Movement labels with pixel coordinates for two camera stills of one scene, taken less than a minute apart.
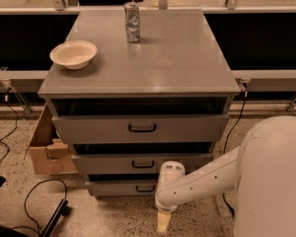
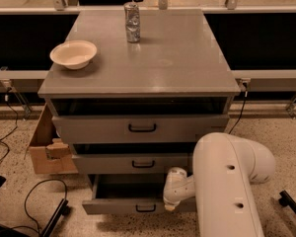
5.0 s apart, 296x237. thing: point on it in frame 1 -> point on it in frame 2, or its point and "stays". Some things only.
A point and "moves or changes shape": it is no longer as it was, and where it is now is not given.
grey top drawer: (140, 128) stays
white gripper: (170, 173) -> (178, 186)
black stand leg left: (60, 210) stays
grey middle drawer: (138, 163) stays
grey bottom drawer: (122, 188) moves or changes shape
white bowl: (73, 54) stays
